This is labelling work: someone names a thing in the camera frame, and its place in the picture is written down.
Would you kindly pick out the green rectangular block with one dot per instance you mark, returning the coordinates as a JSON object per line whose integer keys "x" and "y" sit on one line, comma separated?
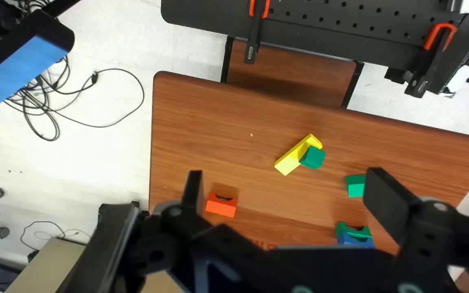
{"x": 355, "y": 185}

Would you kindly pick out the yellow long block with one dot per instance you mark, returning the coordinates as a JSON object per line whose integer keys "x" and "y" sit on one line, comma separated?
{"x": 293, "y": 156}

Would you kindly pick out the brown cardboard box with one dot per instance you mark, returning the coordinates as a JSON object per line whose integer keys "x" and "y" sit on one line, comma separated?
{"x": 49, "y": 265}

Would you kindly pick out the green arch block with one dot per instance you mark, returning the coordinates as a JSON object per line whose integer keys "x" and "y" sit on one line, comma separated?
{"x": 348, "y": 228}

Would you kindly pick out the green triangle block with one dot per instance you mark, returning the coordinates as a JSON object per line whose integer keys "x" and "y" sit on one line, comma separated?
{"x": 313, "y": 158}

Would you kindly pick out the black perforated board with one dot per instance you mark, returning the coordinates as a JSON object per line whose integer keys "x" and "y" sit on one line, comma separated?
{"x": 321, "y": 21}

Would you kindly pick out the orange black bar clamp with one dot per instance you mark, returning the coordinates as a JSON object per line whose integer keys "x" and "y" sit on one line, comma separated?
{"x": 435, "y": 53}
{"x": 256, "y": 32}

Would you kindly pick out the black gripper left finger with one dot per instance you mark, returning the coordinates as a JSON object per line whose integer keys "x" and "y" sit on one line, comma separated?
{"x": 192, "y": 188}

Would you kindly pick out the orange arch block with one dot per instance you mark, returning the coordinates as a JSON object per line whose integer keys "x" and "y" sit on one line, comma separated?
{"x": 221, "y": 205}

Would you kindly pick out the blue black equipment panel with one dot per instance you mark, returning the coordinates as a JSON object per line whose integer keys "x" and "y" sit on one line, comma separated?
{"x": 11, "y": 65}

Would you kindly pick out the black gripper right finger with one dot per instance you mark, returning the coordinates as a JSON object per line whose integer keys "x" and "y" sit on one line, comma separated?
{"x": 389, "y": 197}

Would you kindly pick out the blue arch block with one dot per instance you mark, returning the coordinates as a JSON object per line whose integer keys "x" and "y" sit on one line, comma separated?
{"x": 353, "y": 241}

